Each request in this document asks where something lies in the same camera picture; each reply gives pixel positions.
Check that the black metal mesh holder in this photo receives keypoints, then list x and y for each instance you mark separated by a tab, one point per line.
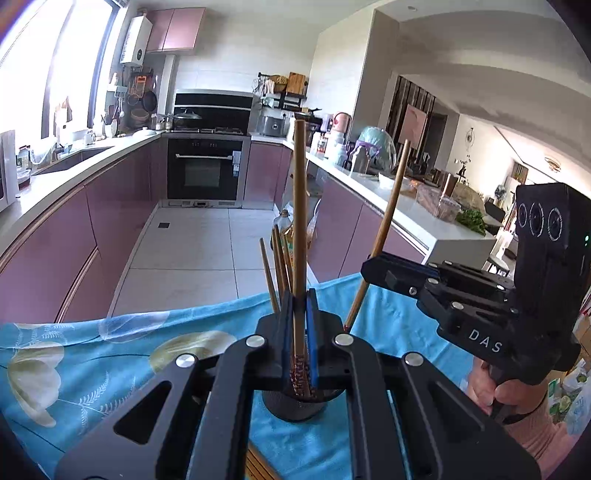
291	408

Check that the pink kettle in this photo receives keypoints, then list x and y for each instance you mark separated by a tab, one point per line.
341	123

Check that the bunch of wooden chopsticks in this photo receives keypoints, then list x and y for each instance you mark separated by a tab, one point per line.
259	467

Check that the kitchen window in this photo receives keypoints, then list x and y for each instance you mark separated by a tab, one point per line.
37	69

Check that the clear plastic container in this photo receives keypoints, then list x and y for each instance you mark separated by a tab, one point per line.
436	203

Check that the wall clock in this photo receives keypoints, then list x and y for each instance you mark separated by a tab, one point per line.
471	138

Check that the silver rice cooker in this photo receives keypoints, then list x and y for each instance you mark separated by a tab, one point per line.
270	125

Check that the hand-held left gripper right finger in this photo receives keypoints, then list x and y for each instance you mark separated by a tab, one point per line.
312	350

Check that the single red-patterned wooden chopstick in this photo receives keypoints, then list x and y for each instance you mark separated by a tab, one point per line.
300	207
392	198

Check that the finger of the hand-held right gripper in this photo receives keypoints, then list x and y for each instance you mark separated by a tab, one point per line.
429	293
383	264

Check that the pink base cabinets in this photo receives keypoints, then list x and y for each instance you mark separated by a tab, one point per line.
341	217
115	198

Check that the black wok with lid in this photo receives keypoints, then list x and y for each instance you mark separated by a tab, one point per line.
187	120

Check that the black built-in oven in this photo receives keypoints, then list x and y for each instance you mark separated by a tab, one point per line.
203	170

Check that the white bowl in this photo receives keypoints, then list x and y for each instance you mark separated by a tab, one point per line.
392	182

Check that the black hanging pan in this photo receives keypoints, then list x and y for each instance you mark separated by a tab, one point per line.
148	100

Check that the steel pot with black lid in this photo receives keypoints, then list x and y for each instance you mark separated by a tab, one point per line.
314	122

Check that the framed wall picture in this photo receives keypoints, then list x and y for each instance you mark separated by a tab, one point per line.
414	127

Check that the white plastic jar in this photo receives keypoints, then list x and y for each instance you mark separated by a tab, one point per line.
338	147

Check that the black wall rack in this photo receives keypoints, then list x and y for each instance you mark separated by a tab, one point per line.
281	99

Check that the white plastic bag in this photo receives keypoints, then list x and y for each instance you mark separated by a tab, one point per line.
572	397

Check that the wooden cutting board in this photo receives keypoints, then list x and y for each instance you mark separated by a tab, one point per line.
296	83

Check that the bamboo basket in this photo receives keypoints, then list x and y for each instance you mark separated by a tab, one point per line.
138	117

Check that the black range hood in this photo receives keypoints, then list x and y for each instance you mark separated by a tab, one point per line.
212	104

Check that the blue floral tablecloth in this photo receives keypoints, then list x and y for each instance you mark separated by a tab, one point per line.
92	369

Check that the steel thermos jug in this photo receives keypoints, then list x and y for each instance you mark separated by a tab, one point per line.
360	159

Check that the person's right hand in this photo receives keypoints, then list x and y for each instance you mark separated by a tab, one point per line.
480	387

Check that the cooking oil bottle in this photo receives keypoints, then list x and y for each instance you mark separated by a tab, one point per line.
287	221

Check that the pink wall cabinet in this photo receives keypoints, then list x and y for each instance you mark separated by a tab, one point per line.
178	27

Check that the white water heater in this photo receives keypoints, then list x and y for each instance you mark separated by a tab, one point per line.
136	39

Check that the green mesh food cover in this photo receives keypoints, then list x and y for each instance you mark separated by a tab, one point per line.
374	143

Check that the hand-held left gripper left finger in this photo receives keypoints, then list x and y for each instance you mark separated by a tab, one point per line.
277	350

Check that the round ceiling lamp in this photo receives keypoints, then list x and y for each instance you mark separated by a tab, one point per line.
551	165

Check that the green leafy vegetables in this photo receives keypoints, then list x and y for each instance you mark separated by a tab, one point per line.
472	221

